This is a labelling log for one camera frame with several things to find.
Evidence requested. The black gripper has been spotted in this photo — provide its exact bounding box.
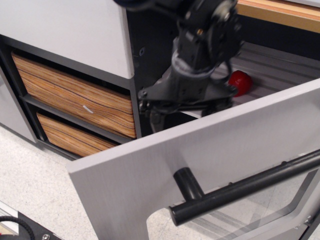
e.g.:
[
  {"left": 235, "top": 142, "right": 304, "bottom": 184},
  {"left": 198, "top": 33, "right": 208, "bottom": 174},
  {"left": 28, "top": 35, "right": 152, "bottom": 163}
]
[{"left": 137, "top": 67, "right": 238, "bottom": 133}]

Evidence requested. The upper wood-grain storage bin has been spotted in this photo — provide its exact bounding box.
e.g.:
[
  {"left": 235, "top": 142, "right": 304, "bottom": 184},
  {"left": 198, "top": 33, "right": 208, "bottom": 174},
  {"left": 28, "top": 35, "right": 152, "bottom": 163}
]
[{"left": 11, "top": 52, "right": 137, "bottom": 139}]

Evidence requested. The lower wood-grain storage bin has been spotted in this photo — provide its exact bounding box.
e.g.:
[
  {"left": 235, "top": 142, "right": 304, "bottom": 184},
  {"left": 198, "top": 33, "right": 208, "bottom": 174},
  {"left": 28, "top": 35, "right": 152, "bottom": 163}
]
[{"left": 36, "top": 112, "right": 119, "bottom": 157}]

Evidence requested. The black oven door handle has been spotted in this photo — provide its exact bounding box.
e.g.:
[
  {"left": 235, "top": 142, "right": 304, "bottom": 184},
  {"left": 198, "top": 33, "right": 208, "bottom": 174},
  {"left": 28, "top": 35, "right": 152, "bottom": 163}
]
[{"left": 169, "top": 150, "right": 320, "bottom": 226}]

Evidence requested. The grey toy kitchen cabinet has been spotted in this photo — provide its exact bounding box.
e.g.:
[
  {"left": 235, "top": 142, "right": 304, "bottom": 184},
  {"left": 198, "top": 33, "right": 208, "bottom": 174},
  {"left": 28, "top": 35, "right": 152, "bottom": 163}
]
[{"left": 0, "top": 0, "right": 146, "bottom": 161}]

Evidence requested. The wooden countertop edge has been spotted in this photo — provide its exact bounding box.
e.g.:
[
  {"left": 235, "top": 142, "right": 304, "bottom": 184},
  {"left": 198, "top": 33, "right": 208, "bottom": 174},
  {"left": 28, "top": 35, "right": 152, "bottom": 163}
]
[{"left": 236, "top": 0, "right": 320, "bottom": 33}]

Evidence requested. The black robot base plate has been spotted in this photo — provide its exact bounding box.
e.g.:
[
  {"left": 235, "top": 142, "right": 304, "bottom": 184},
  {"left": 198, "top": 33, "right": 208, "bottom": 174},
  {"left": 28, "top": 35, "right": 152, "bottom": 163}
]
[{"left": 18, "top": 212, "right": 62, "bottom": 240}]

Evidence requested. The red toy strawberry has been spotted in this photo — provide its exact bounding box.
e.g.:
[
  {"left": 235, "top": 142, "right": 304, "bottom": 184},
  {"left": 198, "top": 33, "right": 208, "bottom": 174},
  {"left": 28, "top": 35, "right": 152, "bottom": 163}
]
[{"left": 228, "top": 70, "right": 253, "bottom": 97}]

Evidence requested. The wood-grain storage bin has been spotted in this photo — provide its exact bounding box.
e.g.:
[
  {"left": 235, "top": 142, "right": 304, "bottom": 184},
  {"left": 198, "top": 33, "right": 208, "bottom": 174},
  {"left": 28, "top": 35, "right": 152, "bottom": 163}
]
[
  {"left": 36, "top": 112, "right": 119, "bottom": 157},
  {"left": 11, "top": 52, "right": 137, "bottom": 139}
]

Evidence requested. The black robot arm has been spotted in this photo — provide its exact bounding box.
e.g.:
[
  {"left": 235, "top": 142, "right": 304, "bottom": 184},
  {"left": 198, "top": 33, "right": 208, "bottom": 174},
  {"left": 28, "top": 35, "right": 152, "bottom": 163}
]
[{"left": 117, "top": 0, "right": 243, "bottom": 133}]

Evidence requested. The black braided cable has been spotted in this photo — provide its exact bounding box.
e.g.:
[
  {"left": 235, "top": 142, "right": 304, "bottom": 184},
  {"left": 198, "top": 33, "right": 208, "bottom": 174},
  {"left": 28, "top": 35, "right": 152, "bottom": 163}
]
[{"left": 0, "top": 215, "right": 36, "bottom": 240}]

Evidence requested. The grey toy oven door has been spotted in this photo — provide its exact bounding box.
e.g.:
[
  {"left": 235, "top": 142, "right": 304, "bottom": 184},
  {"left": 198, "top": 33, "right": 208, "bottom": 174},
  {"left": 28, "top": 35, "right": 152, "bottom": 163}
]
[{"left": 67, "top": 80, "right": 320, "bottom": 240}]

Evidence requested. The white oven rack tray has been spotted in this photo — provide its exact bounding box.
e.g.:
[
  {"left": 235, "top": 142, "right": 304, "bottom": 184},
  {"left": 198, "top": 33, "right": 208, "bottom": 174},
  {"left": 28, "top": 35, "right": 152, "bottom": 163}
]
[{"left": 179, "top": 40, "right": 320, "bottom": 120}]

